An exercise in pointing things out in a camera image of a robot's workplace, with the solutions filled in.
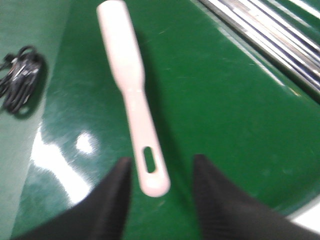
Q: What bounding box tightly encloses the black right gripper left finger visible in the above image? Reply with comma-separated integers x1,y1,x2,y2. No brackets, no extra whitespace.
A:
17,157,132,240

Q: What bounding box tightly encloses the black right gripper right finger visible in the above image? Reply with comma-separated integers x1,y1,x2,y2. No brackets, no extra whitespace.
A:
193,154,320,240

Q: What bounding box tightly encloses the black cable bundle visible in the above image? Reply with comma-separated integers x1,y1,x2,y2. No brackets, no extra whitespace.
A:
0,44,48,117

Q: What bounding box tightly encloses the pink hand broom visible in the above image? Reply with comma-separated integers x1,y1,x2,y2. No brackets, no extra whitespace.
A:
96,0,171,198

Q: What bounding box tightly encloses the steel conveyor rollers right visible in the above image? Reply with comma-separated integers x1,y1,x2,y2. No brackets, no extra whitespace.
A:
201,0,320,95

